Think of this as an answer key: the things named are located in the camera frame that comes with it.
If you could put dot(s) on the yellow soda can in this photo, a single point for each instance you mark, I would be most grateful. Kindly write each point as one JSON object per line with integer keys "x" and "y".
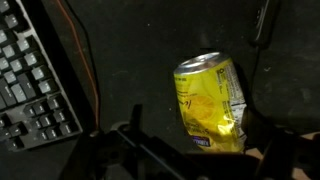
{"x": 211, "y": 102}

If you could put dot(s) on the black desk mat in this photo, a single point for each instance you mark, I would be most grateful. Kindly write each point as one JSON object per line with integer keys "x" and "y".
{"x": 136, "y": 44}

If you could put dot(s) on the black mechanical keyboard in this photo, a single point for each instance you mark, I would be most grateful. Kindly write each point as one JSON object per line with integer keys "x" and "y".
{"x": 36, "y": 83}

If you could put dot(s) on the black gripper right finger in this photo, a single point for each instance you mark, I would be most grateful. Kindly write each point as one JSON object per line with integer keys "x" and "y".
{"x": 263, "y": 135}

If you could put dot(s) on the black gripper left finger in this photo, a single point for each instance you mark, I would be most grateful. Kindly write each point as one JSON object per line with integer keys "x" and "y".
{"x": 136, "y": 116}

